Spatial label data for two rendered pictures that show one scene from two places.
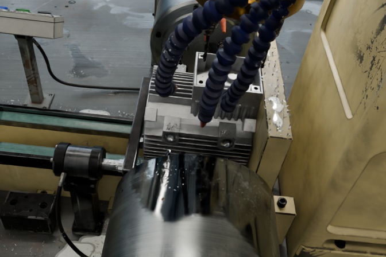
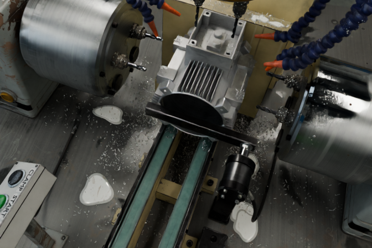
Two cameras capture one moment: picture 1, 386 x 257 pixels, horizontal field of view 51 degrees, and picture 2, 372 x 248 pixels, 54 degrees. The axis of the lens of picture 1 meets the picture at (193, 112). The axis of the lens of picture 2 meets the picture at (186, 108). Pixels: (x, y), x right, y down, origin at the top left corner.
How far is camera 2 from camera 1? 0.70 m
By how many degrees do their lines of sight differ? 46
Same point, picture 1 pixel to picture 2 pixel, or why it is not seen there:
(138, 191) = (332, 120)
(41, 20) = (36, 181)
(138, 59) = (17, 128)
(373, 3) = not seen: outside the picture
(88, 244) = (238, 214)
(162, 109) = (219, 96)
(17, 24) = (24, 212)
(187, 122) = (230, 85)
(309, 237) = not seen: hidden behind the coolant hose
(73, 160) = (246, 178)
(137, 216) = (354, 124)
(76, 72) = not seen: hidden behind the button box
